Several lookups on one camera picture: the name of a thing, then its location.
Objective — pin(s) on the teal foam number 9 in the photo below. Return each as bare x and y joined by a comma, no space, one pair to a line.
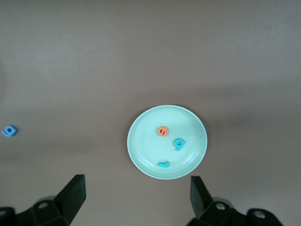
179,147

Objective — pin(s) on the orange foam number 6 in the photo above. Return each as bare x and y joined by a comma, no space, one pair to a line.
159,129

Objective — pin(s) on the blue foam number 6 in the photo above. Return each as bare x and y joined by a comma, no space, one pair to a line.
13,133

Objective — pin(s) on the teal foam number 1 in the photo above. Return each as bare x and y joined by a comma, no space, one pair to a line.
163,164

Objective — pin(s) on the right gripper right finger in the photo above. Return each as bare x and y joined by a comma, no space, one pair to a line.
202,202

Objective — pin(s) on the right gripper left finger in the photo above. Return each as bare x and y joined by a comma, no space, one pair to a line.
70,200

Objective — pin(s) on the light green plate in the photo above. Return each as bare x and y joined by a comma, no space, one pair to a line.
145,146

